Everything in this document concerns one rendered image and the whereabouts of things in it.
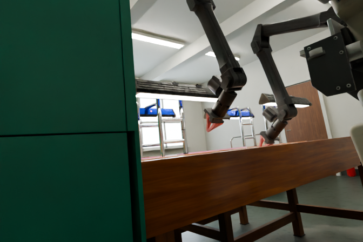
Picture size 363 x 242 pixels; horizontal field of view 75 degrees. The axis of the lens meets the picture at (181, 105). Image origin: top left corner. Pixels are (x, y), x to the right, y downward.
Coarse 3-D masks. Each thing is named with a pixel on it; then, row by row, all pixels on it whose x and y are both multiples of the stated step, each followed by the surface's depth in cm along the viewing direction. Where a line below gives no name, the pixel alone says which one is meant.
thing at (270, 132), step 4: (268, 128) 122; (272, 128) 119; (260, 132) 121; (264, 132) 122; (268, 132) 120; (272, 132) 119; (276, 132) 118; (264, 136) 119; (268, 136) 120; (272, 136) 119; (276, 136) 119; (268, 140) 118; (272, 140) 120
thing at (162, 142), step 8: (160, 112) 126; (160, 120) 124; (168, 120) 128; (176, 120) 131; (184, 120) 135; (160, 128) 123; (184, 128) 133; (160, 136) 123; (184, 136) 132; (160, 144) 122; (184, 144) 131; (160, 152) 121; (184, 152) 130
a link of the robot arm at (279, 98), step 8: (256, 48) 121; (264, 48) 120; (264, 56) 121; (264, 64) 121; (272, 64) 119; (272, 72) 118; (272, 80) 118; (280, 80) 117; (272, 88) 118; (280, 88) 115; (280, 96) 114; (288, 96) 115; (280, 104) 114; (288, 104) 114; (288, 112) 111; (296, 112) 113
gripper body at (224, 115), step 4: (216, 104) 92; (220, 104) 91; (208, 108) 95; (212, 108) 94; (216, 108) 92; (220, 108) 91; (224, 108) 91; (228, 108) 92; (208, 112) 92; (212, 112) 93; (216, 112) 92; (220, 112) 92; (224, 112) 92; (212, 116) 91; (216, 116) 92; (220, 116) 93; (224, 116) 95; (228, 116) 96
